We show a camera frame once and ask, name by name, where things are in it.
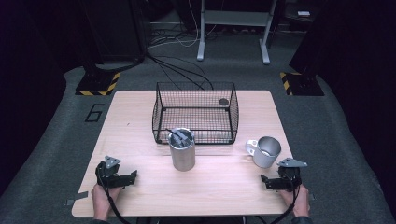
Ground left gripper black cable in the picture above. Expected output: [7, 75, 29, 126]
[95, 163, 133, 224]

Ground white metal stand frame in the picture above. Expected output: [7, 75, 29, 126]
[196, 0, 278, 65]

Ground person's right hand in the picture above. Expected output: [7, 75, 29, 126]
[278, 184, 311, 217]

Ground black yellow striped base plate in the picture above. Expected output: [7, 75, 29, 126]
[279, 71, 325, 97]
[75, 72, 121, 97]

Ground black floor cables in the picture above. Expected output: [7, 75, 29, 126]
[145, 50, 215, 91]

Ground white floor cables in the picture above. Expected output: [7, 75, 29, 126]
[148, 0, 219, 49]

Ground grey tape strip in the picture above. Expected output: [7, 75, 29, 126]
[64, 190, 90, 207]

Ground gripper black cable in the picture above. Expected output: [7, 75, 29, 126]
[95, 163, 133, 224]
[269, 174, 303, 224]

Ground grey utensil in tumbler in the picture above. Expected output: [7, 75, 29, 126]
[165, 128, 191, 147]

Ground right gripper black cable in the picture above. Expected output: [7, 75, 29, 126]
[269, 174, 303, 224]

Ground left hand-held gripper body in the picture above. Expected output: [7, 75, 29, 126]
[94, 155, 134, 189]

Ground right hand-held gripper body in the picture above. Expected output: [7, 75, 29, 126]
[272, 157, 308, 191]

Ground grey mug with white handle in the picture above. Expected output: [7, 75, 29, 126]
[245, 135, 282, 169]

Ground black wire basket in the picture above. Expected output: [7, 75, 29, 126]
[151, 81, 240, 146]

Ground person's left hand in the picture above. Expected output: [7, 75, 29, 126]
[91, 183, 124, 222]

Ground steel tumbler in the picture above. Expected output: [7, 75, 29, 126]
[167, 127, 197, 173]

